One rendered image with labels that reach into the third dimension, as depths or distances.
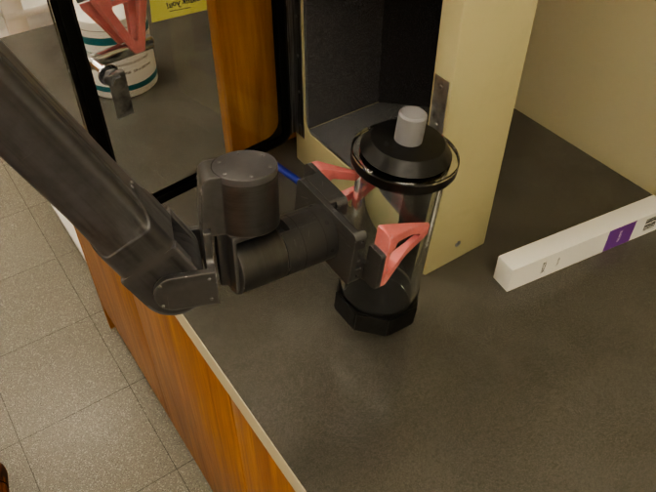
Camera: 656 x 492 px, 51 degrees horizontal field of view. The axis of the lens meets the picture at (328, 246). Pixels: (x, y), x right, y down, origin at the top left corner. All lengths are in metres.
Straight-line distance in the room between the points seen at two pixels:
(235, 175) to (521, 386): 0.44
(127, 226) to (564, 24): 0.83
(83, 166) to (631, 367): 0.66
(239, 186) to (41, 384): 1.59
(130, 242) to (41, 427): 1.47
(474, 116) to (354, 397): 0.35
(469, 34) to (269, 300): 0.41
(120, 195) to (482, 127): 0.44
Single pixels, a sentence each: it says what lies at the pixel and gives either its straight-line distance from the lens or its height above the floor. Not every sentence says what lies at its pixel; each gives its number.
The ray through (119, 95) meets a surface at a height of 1.18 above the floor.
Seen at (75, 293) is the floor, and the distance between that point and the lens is 2.30.
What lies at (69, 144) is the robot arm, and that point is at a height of 1.31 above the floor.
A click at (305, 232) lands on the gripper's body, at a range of 0.64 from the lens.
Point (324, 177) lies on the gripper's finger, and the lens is 0.69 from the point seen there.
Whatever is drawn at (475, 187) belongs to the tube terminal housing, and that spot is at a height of 1.06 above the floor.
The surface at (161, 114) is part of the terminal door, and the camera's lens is 0.91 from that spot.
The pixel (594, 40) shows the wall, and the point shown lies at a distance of 1.18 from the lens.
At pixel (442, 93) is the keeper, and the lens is 0.76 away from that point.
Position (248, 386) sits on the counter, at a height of 0.94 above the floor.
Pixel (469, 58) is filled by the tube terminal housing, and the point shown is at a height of 1.26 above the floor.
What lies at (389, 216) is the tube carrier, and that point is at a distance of 0.68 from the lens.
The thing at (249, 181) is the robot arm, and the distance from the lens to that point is 0.57.
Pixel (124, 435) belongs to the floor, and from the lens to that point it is 1.94.
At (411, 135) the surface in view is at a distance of 0.66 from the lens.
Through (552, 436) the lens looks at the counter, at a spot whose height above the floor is 0.94.
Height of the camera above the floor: 1.61
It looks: 44 degrees down
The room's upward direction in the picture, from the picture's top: straight up
